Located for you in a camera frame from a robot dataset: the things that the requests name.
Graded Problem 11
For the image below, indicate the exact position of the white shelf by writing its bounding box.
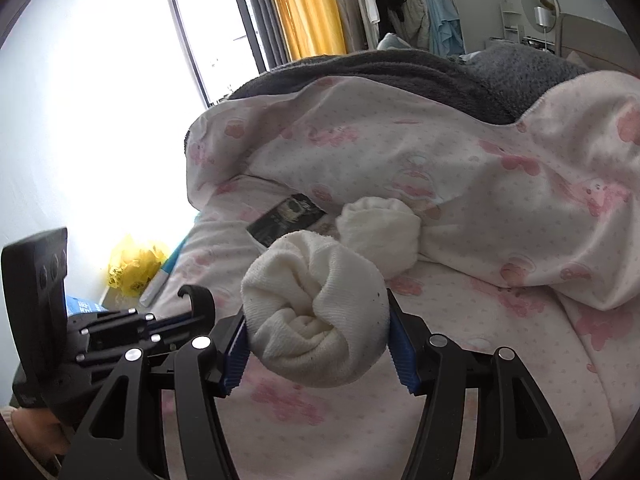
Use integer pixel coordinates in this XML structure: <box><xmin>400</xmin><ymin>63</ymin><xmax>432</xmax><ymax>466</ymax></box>
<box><xmin>487</xmin><ymin>0</ymin><xmax>526</xmax><ymax>46</ymax></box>

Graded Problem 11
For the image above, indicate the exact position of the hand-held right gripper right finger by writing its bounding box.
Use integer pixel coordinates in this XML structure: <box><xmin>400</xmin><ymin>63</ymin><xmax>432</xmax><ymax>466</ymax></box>
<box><xmin>386</xmin><ymin>290</ymin><xmax>581</xmax><ymax>480</ymax></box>

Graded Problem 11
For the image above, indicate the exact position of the yellow curtain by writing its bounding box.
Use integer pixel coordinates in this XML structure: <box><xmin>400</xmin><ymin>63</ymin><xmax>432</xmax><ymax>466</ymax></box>
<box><xmin>262</xmin><ymin>0</ymin><xmax>348</xmax><ymax>61</ymax></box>

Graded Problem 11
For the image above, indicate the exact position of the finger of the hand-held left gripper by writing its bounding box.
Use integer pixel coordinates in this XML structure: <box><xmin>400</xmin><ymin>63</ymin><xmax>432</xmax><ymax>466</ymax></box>
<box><xmin>75</xmin><ymin>330</ymin><xmax>201</xmax><ymax>376</ymax></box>
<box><xmin>67</xmin><ymin>309</ymin><xmax>201</xmax><ymax>338</ymax></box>

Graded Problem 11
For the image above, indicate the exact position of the blue printed packet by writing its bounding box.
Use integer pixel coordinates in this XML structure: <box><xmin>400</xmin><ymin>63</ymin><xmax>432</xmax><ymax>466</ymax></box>
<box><xmin>65</xmin><ymin>295</ymin><xmax>108</xmax><ymax>317</ymax></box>

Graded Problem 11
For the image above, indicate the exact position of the black framed window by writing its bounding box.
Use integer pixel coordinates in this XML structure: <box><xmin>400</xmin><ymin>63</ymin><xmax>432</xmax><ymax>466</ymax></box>
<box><xmin>160</xmin><ymin>0</ymin><xmax>271</xmax><ymax>108</ymax></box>

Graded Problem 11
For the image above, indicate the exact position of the person's left hand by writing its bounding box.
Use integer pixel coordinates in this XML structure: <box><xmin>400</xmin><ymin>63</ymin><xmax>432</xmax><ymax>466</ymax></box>
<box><xmin>22</xmin><ymin>410</ymin><xmax>71</xmax><ymax>461</ymax></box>

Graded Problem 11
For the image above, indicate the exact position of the grey fleece blanket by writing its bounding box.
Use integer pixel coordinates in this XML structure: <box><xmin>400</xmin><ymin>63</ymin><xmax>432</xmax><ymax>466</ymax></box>
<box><xmin>226</xmin><ymin>42</ymin><xmax>593</xmax><ymax>126</ymax></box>

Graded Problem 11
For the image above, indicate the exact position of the grey curtain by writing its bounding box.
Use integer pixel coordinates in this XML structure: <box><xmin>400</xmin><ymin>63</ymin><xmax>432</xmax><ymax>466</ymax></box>
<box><xmin>240</xmin><ymin>0</ymin><xmax>293</xmax><ymax>71</ymax></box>

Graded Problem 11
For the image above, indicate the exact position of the light blue hanging shirt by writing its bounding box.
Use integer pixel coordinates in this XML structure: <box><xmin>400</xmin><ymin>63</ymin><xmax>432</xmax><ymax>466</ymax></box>
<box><xmin>417</xmin><ymin>0</ymin><xmax>464</xmax><ymax>57</ymax></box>

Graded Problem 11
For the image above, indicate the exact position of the beige bed headboard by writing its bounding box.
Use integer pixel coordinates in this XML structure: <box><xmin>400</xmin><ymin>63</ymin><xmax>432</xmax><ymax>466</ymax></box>
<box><xmin>555</xmin><ymin>12</ymin><xmax>631</xmax><ymax>68</ymax></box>

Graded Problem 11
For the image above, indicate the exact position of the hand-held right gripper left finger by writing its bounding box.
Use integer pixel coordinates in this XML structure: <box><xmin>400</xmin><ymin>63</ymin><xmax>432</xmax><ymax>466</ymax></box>
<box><xmin>60</xmin><ymin>312</ymin><xmax>251</xmax><ymax>480</ymax></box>

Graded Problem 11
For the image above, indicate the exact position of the white sock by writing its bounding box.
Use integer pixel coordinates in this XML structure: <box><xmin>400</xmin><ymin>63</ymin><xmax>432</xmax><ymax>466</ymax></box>
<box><xmin>241</xmin><ymin>230</ymin><xmax>390</xmax><ymax>388</ymax></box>
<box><xmin>336</xmin><ymin>197</ymin><xmax>422</xmax><ymax>278</ymax></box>

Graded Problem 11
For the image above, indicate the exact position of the blue dinosaur grabber toy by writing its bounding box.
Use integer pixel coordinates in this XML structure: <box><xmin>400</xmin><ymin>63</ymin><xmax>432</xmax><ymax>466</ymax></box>
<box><xmin>139</xmin><ymin>246</ymin><xmax>180</xmax><ymax>307</ymax></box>

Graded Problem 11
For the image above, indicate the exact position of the yellow plastic bag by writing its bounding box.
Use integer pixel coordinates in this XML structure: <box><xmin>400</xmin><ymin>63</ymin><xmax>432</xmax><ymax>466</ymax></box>
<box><xmin>107</xmin><ymin>235</ymin><xmax>170</xmax><ymax>297</ymax></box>

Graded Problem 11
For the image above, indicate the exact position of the black foil wrapper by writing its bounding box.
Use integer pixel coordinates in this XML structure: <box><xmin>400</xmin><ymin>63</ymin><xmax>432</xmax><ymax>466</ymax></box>
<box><xmin>246</xmin><ymin>193</ymin><xmax>328</xmax><ymax>250</ymax></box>

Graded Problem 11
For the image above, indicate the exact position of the white hanging shirt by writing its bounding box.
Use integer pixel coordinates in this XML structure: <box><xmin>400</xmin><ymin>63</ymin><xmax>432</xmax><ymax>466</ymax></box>
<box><xmin>359</xmin><ymin>0</ymin><xmax>382</xmax><ymax>44</ymax></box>

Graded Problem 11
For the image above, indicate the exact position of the beige hanging jacket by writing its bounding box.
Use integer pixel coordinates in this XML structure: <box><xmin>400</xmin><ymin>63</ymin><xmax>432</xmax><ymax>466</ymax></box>
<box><xmin>395</xmin><ymin>0</ymin><xmax>432</xmax><ymax>50</ymax></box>

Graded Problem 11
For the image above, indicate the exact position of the black curved hook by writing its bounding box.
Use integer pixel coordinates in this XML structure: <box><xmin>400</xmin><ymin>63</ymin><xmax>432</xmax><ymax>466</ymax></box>
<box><xmin>178</xmin><ymin>284</ymin><xmax>217</xmax><ymax>336</ymax></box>

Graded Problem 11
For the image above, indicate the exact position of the pink printed blanket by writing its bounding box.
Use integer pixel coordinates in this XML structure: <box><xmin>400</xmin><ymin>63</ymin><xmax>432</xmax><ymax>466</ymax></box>
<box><xmin>145</xmin><ymin>71</ymin><xmax>640</xmax><ymax>480</ymax></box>

